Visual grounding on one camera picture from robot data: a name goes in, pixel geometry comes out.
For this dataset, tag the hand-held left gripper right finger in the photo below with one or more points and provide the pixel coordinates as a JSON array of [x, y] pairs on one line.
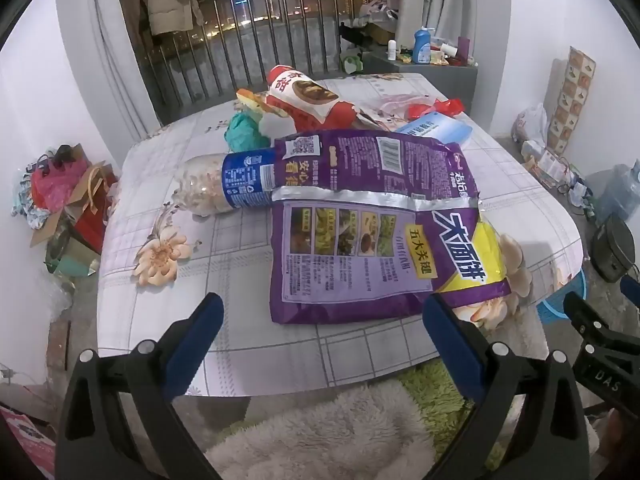
[[450, 345]]

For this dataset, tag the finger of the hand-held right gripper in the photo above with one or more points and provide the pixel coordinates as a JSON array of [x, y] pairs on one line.
[[582, 317], [631, 290]]

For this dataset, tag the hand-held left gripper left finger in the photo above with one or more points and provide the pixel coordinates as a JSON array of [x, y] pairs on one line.
[[192, 347]]

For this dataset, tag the blue plastic basket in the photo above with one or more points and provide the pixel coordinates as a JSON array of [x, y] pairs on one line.
[[557, 305]]

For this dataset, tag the purple snack bag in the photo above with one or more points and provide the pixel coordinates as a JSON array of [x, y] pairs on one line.
[[360, 220]]

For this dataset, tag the plastic bottle with blue label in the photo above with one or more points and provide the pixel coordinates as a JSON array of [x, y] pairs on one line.
[[225, 180]]

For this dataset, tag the blue and white medicine box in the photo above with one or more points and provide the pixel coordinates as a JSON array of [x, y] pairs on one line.
[[440, 130]]

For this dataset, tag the teal plastic bag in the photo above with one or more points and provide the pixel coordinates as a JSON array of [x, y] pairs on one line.
[[245, 132]]

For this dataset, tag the red plastic wrapper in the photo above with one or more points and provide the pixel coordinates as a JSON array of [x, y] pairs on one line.
[[437, 108]]

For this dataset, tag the clear pink plastic bag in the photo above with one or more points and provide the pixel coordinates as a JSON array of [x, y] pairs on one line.
[[387, 107]]

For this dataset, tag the orange and white snack packet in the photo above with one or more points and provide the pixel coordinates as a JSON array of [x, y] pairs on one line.
[[255, 102]]

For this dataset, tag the red and white snack bag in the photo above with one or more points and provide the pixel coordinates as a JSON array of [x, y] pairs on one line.
[[305, 97]]

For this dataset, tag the black round device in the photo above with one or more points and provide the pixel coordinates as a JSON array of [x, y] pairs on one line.
[[612, 247]]

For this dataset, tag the green shaggy rug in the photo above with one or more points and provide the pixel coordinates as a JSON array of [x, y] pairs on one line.
[[450, 405]]

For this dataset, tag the clear water jug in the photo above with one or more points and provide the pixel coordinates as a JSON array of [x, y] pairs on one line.
[[620, 190]]

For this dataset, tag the pile of paper packaging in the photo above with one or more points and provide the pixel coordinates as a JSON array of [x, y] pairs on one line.
[[555, 167]]

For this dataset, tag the white fluffy rug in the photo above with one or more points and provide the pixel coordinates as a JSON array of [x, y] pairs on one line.
[[320, 435]]

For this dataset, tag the red gift bag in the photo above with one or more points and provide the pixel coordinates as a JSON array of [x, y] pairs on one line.
[[92, 210]]

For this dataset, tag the white plastic bag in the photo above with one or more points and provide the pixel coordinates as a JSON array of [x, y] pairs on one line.
[[531, 122]]

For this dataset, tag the tall patterned cardboard box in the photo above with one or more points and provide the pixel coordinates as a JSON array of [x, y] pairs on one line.
[[570, 100]]

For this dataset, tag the pink cloth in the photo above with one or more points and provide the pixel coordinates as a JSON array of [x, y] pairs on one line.
[[55, 180]]

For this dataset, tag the grey cabinet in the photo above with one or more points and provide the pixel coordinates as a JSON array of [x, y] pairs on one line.
[[425, 70]]

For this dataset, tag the purple box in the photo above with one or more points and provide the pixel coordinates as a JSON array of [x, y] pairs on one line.
[[464, 49]]

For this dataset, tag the green and white bag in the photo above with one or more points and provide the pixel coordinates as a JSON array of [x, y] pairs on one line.
[[351, 62]]

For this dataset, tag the small white bottle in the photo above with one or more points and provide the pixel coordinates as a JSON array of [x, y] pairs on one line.
[[392, 50]]

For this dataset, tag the blue detergent bottle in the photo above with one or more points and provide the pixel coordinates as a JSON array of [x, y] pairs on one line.
[[422, 45]]

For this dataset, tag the metal balcony railing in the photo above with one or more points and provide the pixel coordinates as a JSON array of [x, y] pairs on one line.
[[240, 40]]

